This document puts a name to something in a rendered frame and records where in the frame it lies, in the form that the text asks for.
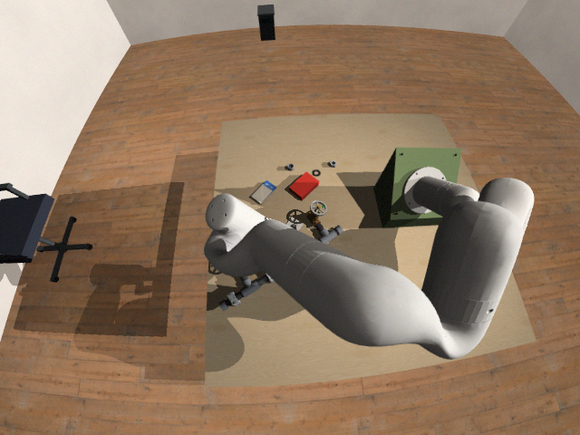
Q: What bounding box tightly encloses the dark red flat block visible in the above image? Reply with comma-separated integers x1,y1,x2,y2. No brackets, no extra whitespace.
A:
289,172,319,200

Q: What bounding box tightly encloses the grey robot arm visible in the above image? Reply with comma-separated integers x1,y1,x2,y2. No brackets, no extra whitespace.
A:
204,167,534,360

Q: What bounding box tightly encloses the grey t-shaped pipe manifold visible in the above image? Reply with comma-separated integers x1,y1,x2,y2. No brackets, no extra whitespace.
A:
218,200,343,311

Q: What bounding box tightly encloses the white square tag on silver chain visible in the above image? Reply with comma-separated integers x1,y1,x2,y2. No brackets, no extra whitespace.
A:
286,217,304,231

